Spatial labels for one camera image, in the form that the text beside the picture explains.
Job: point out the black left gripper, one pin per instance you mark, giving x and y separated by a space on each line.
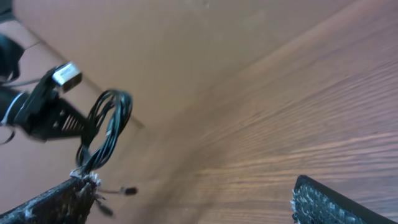
41 114

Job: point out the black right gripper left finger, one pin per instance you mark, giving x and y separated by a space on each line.
67 203

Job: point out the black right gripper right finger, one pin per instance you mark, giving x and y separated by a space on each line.
315 203

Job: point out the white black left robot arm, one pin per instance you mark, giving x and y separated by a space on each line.
11 53

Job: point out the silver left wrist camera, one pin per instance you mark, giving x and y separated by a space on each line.
67 76

